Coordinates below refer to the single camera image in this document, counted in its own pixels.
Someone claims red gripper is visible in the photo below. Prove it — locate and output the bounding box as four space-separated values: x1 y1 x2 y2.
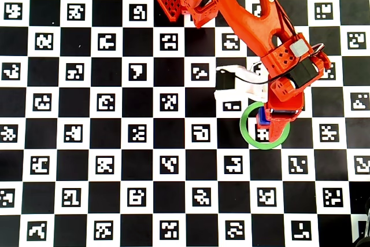
264 80 306 143

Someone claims blue cube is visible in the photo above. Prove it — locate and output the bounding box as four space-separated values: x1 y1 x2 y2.
258 107 271 125

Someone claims grey tape patch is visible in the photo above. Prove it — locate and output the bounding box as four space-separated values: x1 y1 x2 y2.
290 39 309 57

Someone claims black white marker board mat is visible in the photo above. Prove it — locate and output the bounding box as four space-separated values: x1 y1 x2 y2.
0 0 370 247

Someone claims green ring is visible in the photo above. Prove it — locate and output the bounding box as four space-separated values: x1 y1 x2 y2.
239 101 291 151

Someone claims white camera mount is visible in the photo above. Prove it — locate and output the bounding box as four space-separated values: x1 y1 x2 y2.
213 65 271 105

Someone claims thin black camera cable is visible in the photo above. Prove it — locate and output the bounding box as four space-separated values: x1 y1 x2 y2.
234 73 293 85

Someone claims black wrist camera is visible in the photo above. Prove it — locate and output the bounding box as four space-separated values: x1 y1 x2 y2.
215 69 237 91

